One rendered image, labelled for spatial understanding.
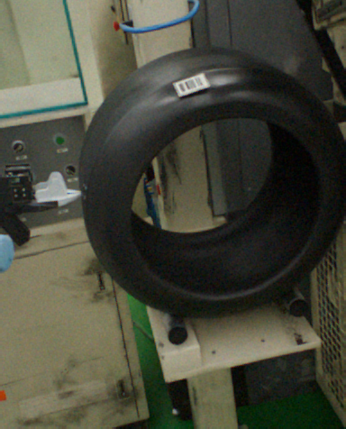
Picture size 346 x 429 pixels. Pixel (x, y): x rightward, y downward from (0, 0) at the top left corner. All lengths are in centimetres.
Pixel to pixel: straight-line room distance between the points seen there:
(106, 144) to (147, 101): 11
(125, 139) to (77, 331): 107
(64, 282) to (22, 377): 37
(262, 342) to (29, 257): 81
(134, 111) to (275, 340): 65
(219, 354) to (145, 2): 83
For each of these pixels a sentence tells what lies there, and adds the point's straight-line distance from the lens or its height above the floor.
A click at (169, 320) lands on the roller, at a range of 137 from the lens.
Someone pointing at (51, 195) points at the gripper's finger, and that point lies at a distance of 125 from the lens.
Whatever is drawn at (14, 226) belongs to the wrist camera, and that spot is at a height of 120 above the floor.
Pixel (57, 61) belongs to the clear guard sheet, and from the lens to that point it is 175.
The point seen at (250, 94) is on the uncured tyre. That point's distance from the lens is 115.
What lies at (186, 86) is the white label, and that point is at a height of 145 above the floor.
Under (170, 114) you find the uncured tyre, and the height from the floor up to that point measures 140.
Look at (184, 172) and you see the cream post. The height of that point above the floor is 112.
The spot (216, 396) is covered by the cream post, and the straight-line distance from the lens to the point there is 200.
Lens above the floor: 174
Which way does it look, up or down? 25 degrees down
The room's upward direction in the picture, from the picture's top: 8 degrees counter-clockwise
